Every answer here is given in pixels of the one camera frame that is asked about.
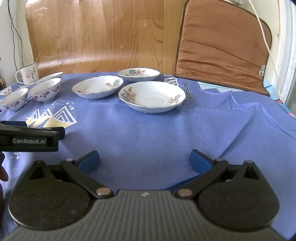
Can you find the blue patterned tablecloth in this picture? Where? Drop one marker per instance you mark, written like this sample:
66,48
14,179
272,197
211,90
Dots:
142,151

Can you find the brown seat cushion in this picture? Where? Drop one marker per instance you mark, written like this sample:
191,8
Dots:
222,44

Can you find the floral plate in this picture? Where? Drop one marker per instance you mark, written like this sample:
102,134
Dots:
138,74
152,96
98,87

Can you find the white enamel mug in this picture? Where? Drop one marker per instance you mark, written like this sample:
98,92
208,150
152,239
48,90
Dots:
27,74

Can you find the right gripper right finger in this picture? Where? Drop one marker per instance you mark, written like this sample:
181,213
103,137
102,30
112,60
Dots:
209,171

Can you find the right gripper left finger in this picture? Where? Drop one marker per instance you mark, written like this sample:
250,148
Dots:
79,170

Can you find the person's left hand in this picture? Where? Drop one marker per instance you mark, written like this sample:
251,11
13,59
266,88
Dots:
4,178

